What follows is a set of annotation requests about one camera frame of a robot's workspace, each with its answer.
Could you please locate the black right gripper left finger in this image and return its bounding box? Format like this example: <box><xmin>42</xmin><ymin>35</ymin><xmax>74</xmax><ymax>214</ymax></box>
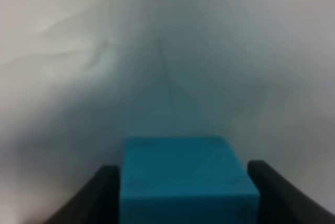
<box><xmin>45</xmin><ymin>165</ymin><xmax>120</xmax><ymax>224</ymax></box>

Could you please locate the blue block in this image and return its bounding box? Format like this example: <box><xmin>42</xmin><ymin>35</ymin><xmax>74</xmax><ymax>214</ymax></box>
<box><xmin>119</xmin><ymin>137</ymin><xmax>260</xmax><ymax>223</ymax></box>

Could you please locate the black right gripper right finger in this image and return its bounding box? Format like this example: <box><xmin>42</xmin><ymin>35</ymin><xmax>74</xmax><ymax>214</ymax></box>
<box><xmin>247</xmin><ymin>160</ymin><xmax>334</xmax><ymax>224</ymax></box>

